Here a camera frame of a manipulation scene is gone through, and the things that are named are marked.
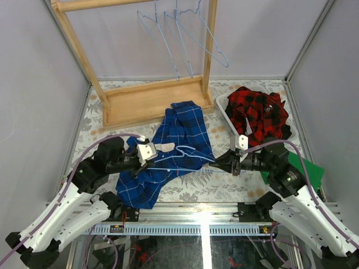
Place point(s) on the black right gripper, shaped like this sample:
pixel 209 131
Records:
pixel 228 161

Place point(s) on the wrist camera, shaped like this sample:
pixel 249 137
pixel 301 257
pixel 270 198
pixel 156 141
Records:
pixel 238 142
pixel 148 151

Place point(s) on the white plastic basket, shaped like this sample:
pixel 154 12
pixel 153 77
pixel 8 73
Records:
pixel 222 102

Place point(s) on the blue plaid shirt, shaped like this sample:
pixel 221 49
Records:
pixel 183 124

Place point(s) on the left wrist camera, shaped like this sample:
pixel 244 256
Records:
pixel 148 151

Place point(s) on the red shirt wire hanger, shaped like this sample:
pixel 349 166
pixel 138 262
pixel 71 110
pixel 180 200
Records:
pixel 154 30

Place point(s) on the wooden clothes rack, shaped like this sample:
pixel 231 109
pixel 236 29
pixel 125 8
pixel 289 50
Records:
pixel 142 103

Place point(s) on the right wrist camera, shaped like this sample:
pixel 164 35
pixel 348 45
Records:
pixel 238 142

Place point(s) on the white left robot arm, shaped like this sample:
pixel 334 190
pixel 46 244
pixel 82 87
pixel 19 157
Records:
pixel 40 244

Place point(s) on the black shirt wire hanger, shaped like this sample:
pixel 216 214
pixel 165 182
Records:
pixel 173 24

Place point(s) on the red plaid shirt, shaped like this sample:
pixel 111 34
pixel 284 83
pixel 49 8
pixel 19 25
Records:
pixel 245 96

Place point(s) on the aluminium mounting rail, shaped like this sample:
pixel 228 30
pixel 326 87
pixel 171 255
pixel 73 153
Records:
pixel 175 219

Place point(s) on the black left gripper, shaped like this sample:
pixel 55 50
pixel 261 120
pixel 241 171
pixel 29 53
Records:
pixel 139 164

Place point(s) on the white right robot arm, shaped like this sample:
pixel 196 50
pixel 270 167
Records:
pixel 293 202

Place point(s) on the green cloth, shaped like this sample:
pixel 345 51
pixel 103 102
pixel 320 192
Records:
pixel 308 171

